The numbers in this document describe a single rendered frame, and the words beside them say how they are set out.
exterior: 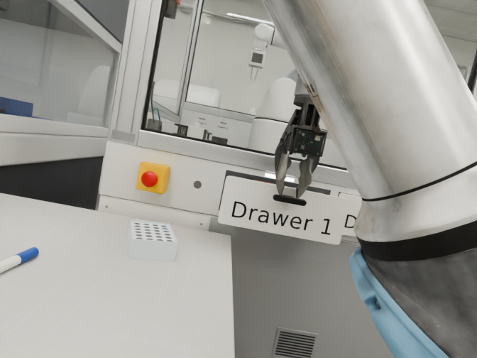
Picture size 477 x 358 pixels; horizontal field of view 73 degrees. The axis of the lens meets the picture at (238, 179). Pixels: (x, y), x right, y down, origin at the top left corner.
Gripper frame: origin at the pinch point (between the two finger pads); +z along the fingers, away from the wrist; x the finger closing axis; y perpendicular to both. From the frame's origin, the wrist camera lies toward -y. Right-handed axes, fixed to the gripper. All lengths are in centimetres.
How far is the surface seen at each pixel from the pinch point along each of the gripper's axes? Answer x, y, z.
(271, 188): -4.0, -0.7, 0.4
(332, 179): 14.3, -15.1, -3.8
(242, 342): -0.7, -15.6, 47.0
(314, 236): 8.2, -0.8, 9.5
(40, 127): -80, -43, -1
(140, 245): -27.8, 13.6, 13.7
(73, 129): -80, -67, -1
